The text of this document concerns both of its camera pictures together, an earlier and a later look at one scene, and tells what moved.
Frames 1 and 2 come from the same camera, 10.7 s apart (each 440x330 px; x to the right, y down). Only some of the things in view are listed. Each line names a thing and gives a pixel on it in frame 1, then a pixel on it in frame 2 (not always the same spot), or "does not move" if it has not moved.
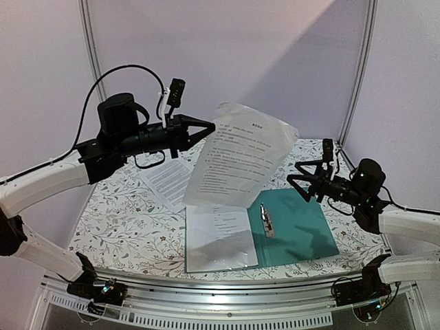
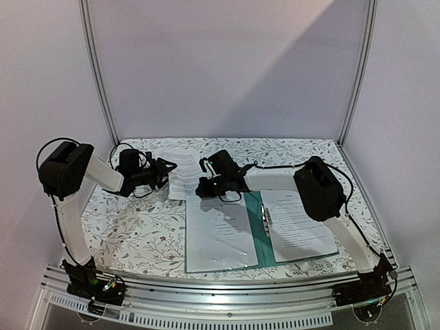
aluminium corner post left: (91, 49) does not move
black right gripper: (320, 180) → (207, 180)
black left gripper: (178, 132) → (158, 170)
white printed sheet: (243, 150) → (295, 233)
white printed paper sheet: (218, 238) does not move
